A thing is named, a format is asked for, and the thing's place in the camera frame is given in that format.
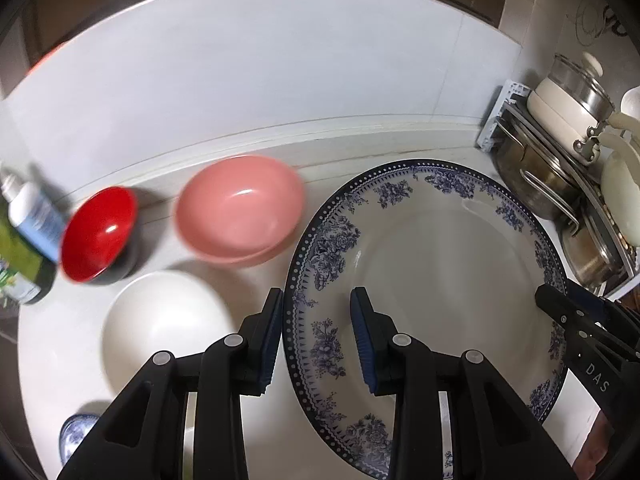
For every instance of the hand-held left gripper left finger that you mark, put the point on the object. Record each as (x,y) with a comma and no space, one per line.
(272,340)

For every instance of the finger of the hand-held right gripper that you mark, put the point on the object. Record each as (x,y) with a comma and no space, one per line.
(617,322)
(565,312)

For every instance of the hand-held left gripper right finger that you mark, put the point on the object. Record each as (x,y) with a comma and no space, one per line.
(361,340)

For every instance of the blue patterned white plate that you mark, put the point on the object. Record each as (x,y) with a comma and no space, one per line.
(450,270)
(75,435)

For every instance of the pink bowl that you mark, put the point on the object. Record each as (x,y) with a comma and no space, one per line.
(240,210)

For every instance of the red bowl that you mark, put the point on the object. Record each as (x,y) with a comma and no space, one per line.
(100,232)

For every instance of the person's right hand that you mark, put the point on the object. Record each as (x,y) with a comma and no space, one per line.
(595,455)

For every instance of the small steel pot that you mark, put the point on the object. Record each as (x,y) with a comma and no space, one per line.
(587,255)

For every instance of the white bowl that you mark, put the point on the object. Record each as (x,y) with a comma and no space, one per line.
(160,330)

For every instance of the cream kettle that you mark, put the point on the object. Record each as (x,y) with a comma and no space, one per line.
(622,195)

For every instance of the large steel pot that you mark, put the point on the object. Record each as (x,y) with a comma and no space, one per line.
(530,180)

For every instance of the white pot rack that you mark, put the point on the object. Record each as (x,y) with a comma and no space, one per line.
(492,130)

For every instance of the cream pot with glass lid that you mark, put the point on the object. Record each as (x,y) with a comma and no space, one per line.
(560,100)

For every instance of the white ladle spoon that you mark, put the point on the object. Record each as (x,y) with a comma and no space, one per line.
(631,105)

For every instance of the green dish soap bottle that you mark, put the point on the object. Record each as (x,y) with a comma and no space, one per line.
(20,270)

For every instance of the white blue pump bottle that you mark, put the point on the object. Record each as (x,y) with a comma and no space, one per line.
(35,215)

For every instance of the black scissors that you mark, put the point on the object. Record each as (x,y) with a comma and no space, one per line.
(612,24)

